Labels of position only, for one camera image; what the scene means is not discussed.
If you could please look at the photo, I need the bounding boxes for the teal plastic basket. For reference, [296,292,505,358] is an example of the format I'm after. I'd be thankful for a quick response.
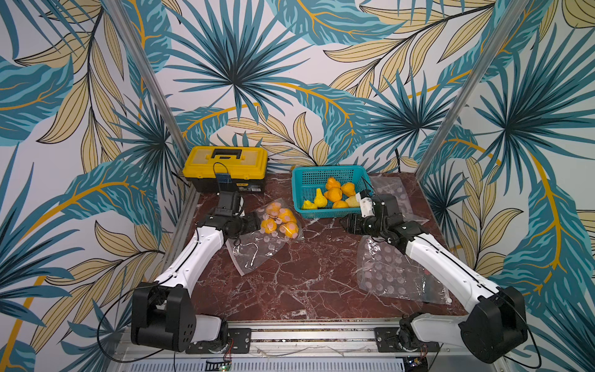
[291,165,373,219]

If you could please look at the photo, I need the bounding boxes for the dotted zip-top bag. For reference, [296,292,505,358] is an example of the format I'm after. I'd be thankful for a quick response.
[355,236,453,305]
[226,198,304,276]

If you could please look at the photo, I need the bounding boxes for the orange fruits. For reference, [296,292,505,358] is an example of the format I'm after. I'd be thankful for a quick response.
[259,201,302,240]

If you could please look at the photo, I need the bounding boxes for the yellow black toolbox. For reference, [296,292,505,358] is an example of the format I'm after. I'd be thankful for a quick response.
[183,146,268,193]

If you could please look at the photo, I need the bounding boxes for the yellow pear long neck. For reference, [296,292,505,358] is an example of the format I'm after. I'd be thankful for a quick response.
[314,188,328,209]

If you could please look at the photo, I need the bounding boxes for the left aluminium frame post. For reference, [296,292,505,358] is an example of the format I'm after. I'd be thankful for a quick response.
[104,0,189,158]

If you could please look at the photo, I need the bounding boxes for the clear zip-top bag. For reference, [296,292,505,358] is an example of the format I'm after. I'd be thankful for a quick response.
[370,175,429,225]

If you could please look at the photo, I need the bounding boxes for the yellow fruit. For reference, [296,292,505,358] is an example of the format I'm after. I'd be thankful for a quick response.
[333,200,349,209]

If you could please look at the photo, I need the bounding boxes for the aluminium frame post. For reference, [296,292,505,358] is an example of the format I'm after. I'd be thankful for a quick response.
[415,1,535,180]
[104,0,189,158]

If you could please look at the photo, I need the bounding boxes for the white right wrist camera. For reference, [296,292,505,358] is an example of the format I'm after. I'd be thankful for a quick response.
[359,198,375,218]

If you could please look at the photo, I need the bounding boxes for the right aluminium frame post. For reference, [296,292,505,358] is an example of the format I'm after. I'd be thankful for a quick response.
[415,1,535,180]

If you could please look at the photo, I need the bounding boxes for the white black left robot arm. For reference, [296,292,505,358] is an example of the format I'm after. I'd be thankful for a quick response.
[130,192,260,353]

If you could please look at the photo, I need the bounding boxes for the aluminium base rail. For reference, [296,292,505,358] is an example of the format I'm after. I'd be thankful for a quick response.
[108,319,510,371]

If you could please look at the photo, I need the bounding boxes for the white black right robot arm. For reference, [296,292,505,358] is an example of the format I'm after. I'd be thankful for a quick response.
[341,190,532,364]

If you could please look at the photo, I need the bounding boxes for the orange pear from bag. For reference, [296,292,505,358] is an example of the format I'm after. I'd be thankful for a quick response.
[324,187,342,203]

